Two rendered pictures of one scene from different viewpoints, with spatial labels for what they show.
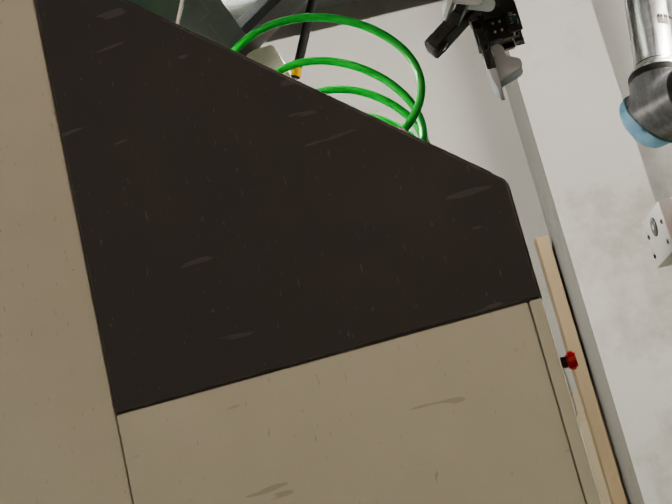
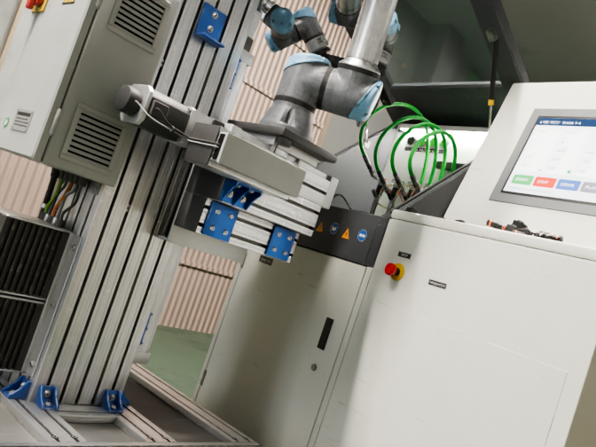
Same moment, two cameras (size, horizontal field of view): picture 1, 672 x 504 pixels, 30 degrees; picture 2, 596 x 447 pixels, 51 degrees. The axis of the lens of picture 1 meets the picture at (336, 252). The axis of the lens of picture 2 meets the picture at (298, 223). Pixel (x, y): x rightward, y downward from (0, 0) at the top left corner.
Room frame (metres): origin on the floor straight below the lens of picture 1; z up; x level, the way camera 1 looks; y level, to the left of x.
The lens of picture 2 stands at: (3.40, -1.86, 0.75)
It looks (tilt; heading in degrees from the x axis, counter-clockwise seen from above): 3 degrees up; 134
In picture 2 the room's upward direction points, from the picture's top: 19 degrees clockwise
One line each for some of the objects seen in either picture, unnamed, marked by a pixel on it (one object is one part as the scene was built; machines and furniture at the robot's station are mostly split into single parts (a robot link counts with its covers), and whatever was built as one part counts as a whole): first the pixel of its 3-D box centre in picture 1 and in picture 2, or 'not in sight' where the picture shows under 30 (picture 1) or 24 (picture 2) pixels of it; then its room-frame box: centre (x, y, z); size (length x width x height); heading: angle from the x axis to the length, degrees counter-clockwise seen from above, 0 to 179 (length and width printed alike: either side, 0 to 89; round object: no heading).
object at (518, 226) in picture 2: not in sight; (527, 231); (2.66, -0.28, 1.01); 0.23 x 0.11 x 0.06; 172
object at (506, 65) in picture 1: (505, 68); not in sight; (2.01, -0.35, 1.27); 0.06 x 0.03 x 0.09; 82
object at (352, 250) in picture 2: not in sight; (315, 225); (1.91, -0.26, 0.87); 0.62 x 0.04 x 0.16; 172
